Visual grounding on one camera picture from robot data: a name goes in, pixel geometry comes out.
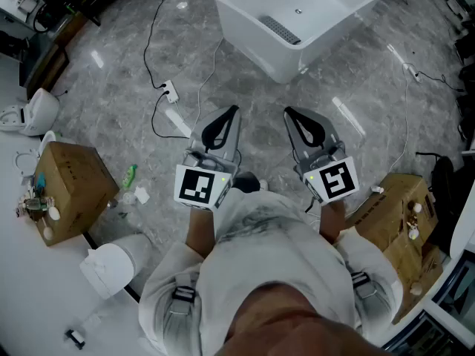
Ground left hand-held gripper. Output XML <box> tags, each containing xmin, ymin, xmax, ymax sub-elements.
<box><xmin>173</xmin><ymin>105</ymin><xmax>241</xmax><ymax>211</ymax></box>

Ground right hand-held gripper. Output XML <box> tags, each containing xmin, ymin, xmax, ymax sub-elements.
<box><xmin>284</xmin><ymin>106</ymin><xmax>360</xmax><ymax>204</ymax></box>

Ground grey perforated bath mat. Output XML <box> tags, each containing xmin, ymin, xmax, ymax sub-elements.
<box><xmin>259</xmin><ymin>16</ymin><xmax>301</xmax><ymax>46</ymax></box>

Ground person's left forearm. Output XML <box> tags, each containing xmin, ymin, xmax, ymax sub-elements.
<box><xmin>184</xmin><ymin>205</ymin><xmax>218</xmax><ymax>259</ymax></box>

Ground person's right forearm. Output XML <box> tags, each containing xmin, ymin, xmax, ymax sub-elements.
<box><xmin>318</xmin><ymin>200</ymin><xmax>348</xmax><ymax>244</ymax></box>

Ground white bathtub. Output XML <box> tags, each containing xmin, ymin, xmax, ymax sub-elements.
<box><xmin>215</xmin><ymin>0</ymin><xmax>383</xmax><ymax>85</ymax></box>

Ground person's black trousers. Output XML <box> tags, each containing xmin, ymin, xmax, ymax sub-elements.
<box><xmin>232</xmin><ymin>171</ymin><xmax>261</xmax><ymax>194</ymax></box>

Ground white power strip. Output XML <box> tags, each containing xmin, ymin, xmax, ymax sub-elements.
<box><xmin>403</xmin><ymin>62</ymin><xmax>423</xmax><ymax>84</ymax></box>
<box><xmin>162</xmin><ymin>79</ymin><xmax>180</xmax><ymax>105</ymax></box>

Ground white crumpled tissue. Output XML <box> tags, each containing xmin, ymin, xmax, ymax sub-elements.
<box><xmin>133</xmin><ymin>185</ymin><xmax>151</xmax><ymax>205</ymax></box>

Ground green bottle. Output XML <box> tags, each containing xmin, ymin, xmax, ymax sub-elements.
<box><xmin>121</xmin><ymin>163</ymin><xmax>139</xmax><ymax>191</ymax></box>

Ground printed cardboard box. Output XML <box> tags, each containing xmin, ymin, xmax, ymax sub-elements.
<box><xmin>344</xmin><ymin>172</ymin><xmax>445</xmax><ymax>325</ymax></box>

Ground person's white shirt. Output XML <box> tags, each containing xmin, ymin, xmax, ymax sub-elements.
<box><xmin>137</xmin><ymin>189</ymin><xmax>404</xmax><ymax>356</ymax></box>

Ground plain cardboard box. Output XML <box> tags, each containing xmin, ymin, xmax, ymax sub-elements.
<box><xmin>33</xmin><ymin>141</ymin><xmax>120</xmax><ymax>247</ymax></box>

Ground black backpack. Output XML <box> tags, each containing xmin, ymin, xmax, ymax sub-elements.
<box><xmin>415</xmin><ymin>151</ymin><xmax>469</xmax><ymax>256</ymax></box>

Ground white toilet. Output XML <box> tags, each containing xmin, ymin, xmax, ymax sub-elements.
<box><xmin>79</xmin><ymin>232</ymin><xmax>153</xmax><ymax>300</ymax></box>

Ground white bidet seat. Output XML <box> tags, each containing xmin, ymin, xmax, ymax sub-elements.
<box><xmin>0</xmin><ymin>88</ymin><xmax>61</xmax><ymax>137</ymax></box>

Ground person's face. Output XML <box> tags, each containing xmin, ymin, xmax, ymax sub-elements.
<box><xmin>222</xmin><ymin>282</ymin><xmax>394</xmax><ymax>356</ymax></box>

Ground white round lid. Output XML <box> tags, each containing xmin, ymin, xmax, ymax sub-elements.
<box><xmin>14</xmin><ymin>152</ymin><xmax>40</xmax><ymax>178</ymax></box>

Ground cluster of small toiletry bottles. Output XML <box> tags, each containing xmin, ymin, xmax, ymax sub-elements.
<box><xmin>16</xmin><ymin>172</ymin><xmax>61</xmax><ymax>223</ymax></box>

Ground small black white clip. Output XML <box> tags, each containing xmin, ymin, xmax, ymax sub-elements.
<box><xmin>65</xmin><ymin>328</ymin><xmax>87</xmax><ymax>350</ymax></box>

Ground black cable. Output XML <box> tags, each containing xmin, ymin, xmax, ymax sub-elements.
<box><xmin>151</xmin><ymin>90</ymin><xmax>191</xmax><ymax>140</ymax></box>
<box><xmin>415</xmin><ymin>70</ymin><xmax>465</xmax><ymax>93</ymax></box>
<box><xmin>143</xmin><ymin>0</ymin><xmax>168</xmax><ymax>89</ymax></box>

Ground grey harness strap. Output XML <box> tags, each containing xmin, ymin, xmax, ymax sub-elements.
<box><xmin>172</xmin><ymin>271</ymin><xmax>197</xmax><ymax>315</ymax></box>
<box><xmin>350</xmin><ymin>271</ymin><xmax>376</xmax><ymax>300</ymax></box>

